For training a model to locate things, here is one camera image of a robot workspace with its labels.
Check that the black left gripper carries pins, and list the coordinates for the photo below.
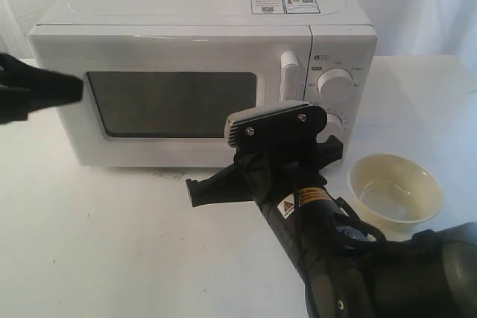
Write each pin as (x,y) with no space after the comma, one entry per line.
(49,88)

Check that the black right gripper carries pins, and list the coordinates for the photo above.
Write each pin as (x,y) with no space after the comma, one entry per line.
(268,173)

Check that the cream ceramic bowl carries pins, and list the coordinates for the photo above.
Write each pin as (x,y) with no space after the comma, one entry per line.
(393,194)

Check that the white microwave door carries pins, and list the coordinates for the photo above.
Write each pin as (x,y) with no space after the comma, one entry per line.
(159,95)

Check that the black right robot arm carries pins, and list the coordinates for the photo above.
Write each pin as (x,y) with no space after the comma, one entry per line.
(348,266)

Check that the white microwave oven body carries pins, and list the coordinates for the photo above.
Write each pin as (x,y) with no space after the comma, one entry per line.
(342,35)

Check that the lower white control knob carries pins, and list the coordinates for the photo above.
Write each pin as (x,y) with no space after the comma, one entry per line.
(334,126)

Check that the white control knob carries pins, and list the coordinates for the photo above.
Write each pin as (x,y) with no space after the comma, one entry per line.
(334,126)
(335,85)

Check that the upper white control knob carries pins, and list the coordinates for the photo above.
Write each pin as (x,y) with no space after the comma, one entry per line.
(335,85)

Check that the blue white warning sticker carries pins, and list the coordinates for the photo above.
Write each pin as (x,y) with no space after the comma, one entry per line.
(284,7)

